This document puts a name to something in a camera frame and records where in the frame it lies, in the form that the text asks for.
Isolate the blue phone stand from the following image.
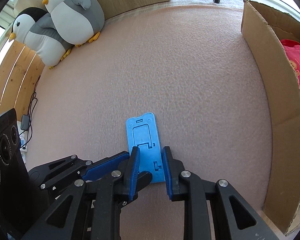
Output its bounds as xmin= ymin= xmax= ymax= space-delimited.
xmin=126 ymin=112 xmax=165 ymax=183

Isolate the wooden headboard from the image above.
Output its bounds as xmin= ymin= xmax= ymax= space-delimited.
xmin=0 ymin=41 xmax=45 ymax=121

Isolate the grey penguin plush rear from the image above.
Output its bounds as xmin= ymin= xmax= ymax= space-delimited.
xmin=9 ymin=7 xmax=73 ymax=68

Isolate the grey penguin plush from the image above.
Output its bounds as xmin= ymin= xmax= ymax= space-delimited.
xmin=42 ymin=0 xmax=105 ymax=47
xmin=9 ymin=7 xmax=73 ymax=68

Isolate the grey penguin plush front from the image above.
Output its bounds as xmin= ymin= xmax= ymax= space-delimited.
xmin=42 ymin=0 xmax=105 ymax=47

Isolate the cardboard box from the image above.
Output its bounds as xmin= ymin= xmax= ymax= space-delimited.
xmin=241 ymin=0 xmax=300 ymax=235

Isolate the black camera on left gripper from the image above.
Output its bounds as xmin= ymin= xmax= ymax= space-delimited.
xmin=0 ymin=109 xmax=49 ymax=239

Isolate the black charger cable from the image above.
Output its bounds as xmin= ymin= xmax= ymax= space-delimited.
xmin=20 ymin=74 xmax=42 ymax=151

